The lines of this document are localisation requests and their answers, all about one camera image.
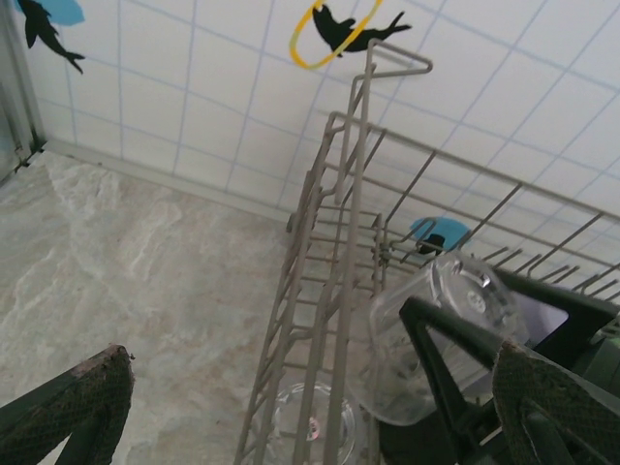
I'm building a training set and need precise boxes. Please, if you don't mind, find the aluminium frame post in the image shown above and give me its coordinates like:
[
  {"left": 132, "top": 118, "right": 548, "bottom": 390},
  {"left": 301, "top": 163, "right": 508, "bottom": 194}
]
[{"left": 0, "top": 0, "right": 47, "bottom": 183}]

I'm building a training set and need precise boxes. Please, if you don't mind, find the clear plastic cup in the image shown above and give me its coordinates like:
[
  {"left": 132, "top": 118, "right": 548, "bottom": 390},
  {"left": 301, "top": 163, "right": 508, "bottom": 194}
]
[
  {"left": 269, "top": 381, "right": 368, "bottom": 465},
  {"left": 368, "top": 255, "right": 531, "bottom": 428}
]

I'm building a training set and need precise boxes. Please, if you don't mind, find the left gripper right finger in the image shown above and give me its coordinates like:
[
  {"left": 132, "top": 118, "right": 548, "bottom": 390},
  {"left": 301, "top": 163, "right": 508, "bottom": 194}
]
[{"left": 491, "top": 340, "right": 620, "bottom": 465}]

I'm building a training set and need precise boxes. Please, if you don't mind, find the shark sticker on blue patch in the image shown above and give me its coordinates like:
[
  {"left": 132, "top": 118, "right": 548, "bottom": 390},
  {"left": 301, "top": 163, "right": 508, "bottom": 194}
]
[{"left": 14, "top": 0, "right": 87, "bottom": 77}]

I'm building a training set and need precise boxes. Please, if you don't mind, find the seal sticker with yellow ring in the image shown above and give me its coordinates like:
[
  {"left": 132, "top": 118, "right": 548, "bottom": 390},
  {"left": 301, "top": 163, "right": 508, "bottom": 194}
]
[{"left": 289, "top": 0, "right": 414, "bottom": 72}]

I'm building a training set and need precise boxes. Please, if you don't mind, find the black fish sticker blue patch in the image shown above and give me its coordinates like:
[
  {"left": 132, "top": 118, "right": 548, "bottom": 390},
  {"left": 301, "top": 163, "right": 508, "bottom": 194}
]
[{"left": 409, "top": 216, "right": 475, "bottom": 258}]

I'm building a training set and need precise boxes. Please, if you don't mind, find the purple plastic cup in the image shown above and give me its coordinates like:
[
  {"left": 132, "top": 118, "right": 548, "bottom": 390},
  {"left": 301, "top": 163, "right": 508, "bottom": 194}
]
[{"left": 531, "top": 300, "right": 572, "bottom": 348}]

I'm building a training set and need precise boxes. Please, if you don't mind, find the grey wire dish rack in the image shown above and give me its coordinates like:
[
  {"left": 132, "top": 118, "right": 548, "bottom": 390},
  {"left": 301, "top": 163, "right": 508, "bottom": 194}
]
[{"left": 233, "top": 37, "right": 620, "bottom": 465}]

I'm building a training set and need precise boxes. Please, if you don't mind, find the black mug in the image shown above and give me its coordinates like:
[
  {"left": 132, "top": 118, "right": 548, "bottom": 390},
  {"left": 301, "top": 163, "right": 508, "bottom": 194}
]
[{"left": 378, "top": 419, "right": 460, "bottom": 465}]

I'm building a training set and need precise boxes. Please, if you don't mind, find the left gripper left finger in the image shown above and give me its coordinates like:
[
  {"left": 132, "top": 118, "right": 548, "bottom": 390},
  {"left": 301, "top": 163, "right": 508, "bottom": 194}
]
[{"left": 0, "top": 343, "right": 137, "bottom": 465}]

